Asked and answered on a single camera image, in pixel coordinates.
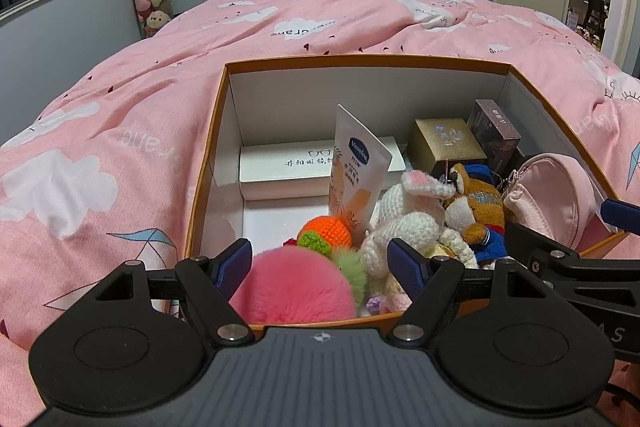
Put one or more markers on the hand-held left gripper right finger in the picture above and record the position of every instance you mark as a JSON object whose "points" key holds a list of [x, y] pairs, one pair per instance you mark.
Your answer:
{"points": [[405, 264]]}

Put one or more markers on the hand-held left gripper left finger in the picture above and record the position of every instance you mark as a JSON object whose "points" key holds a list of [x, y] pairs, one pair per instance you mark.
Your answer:
{"points": [[232, 267]]}

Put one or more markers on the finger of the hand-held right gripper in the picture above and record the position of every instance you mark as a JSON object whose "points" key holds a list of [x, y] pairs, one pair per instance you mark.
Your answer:
{"points": [[622, 216], [525, 238]]}

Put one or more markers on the pink zipper pouch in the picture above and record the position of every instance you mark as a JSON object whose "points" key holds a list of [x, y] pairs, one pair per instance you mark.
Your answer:
{"points": [[545, 197]]}

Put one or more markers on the pink fluffy pompom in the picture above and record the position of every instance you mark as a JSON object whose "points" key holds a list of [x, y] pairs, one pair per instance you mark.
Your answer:
{"points": [[295, 287]]}

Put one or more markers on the orange cardboard box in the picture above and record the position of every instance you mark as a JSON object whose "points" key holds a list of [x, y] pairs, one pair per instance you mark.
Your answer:
{"points": [[280, 107]]}

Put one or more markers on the white crochet bunny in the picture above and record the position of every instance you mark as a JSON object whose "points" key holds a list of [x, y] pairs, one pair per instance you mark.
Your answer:
{"points": [[405, 227]]}

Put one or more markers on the small lilac crochet charm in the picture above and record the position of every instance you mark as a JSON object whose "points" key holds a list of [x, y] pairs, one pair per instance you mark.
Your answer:
{"points": [[377, 305]]}

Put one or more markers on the green fluffy pompom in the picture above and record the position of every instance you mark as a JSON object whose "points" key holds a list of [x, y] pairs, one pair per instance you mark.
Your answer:
{"points": [[352, 272]]}

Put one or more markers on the orange crochet charm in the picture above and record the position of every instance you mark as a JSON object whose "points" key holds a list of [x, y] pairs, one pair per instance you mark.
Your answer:
{"points": [[320, 234]]}

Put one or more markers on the lotion tube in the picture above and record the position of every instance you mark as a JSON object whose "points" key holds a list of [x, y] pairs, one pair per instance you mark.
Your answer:
{"points": [[357, 167]]}

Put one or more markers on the white glasses case box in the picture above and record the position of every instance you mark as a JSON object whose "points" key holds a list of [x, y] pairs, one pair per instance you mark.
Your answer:
{"points": [[285, 167]]}

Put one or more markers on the dark brown small box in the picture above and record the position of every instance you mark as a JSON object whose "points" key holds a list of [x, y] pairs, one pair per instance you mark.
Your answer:
{"points": [[495, 127]]}

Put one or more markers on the gold box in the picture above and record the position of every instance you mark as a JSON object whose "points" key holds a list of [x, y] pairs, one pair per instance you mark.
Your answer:
{"points": [[447, 144]]}

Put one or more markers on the row of yellow bottles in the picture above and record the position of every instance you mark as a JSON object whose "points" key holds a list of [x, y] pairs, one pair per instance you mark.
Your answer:
{"points": [[590, 36]]}

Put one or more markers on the pink printed blanket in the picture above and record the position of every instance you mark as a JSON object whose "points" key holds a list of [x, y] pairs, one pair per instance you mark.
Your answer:
{"points": [[100, 132]]}

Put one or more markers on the dark chair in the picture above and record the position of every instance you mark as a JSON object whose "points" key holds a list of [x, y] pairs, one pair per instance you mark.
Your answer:
{"points": [[596, 12]]}

